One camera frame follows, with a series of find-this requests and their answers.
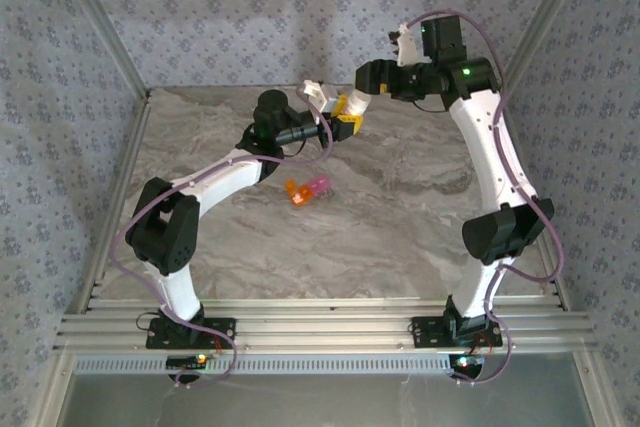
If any orange and pink pill organizer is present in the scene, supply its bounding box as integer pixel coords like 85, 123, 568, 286
283, 173, 333, 207

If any small circuit board with LED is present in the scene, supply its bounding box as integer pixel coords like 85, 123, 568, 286
165, 353, 209, 371
449, 353, 487, 371

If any grey metal panel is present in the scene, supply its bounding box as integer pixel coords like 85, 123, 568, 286
58, 373, 596, 427

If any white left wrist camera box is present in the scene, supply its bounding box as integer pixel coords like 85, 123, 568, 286
301, 78, 338, 112

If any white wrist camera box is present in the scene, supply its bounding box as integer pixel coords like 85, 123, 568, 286
301, 78, 338, 112
388, 23, 424, 68

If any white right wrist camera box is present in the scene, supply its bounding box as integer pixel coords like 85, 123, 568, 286
388, 23, 424, 68

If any aluminium table edge rail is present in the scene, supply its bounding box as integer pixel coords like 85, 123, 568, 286
492, 95, 572, 312
66, 95, 154, 316

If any aluminium frame post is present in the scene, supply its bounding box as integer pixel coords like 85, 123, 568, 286
493, 0, 597, 99
48, 0, 152, 101

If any aluminium mounting rail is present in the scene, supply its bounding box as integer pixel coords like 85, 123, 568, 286
53, 296, 599, 354

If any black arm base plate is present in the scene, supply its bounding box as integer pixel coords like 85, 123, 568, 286
145, 317, 238, 351
410, 315, 503, 349

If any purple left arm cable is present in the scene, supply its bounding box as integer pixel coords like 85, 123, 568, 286
110, 84, 334, 392

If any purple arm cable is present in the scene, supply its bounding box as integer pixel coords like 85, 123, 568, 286
110, 84, 334, 392
407, 9, 566, 388

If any grey slotted cable duct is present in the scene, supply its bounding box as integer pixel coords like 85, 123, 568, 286
72, 353, 454, 376

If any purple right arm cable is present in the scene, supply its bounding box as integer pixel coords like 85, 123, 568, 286
407, 9, 566, 388

